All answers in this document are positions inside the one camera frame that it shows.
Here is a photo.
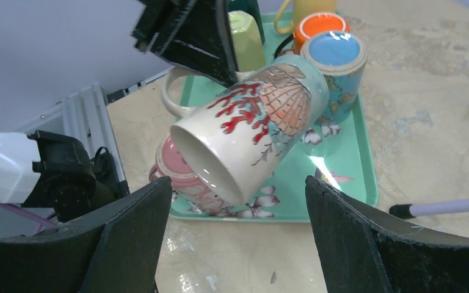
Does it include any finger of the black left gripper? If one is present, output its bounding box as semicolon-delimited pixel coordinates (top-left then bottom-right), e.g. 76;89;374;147
131;0;238;87

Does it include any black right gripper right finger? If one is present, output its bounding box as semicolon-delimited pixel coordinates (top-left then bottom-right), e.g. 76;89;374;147
305;176;469;293

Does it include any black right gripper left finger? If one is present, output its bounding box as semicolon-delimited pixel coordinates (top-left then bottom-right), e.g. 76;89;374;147
0;177;172;292

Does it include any pink skull mug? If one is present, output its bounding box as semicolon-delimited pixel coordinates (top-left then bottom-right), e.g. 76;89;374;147
149;136;232;216

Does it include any cream coral shell mug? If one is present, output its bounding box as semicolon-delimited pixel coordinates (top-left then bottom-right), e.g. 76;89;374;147
161;54;329;205

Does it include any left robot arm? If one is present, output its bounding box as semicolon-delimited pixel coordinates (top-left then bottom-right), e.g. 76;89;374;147
0;1;238;222

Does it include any lime green mug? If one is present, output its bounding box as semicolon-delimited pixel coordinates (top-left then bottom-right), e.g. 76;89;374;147
228;10;266;72

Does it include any yellow mug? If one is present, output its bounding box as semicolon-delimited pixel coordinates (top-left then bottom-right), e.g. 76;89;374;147
274;0;337;34

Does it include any orange mug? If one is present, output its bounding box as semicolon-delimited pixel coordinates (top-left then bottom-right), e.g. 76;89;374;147
293;12;351;54

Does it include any blue butterfly mug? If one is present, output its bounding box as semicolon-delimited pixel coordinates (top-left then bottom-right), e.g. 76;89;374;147
300;31;368;125

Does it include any white music stand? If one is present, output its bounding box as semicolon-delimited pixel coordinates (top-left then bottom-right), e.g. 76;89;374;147
388;198;469;220

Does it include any green floral tray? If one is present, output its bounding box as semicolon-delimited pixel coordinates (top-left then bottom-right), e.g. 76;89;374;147
169;14;378;223

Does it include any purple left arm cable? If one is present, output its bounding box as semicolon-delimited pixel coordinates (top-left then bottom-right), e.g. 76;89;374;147
0;200;57;233

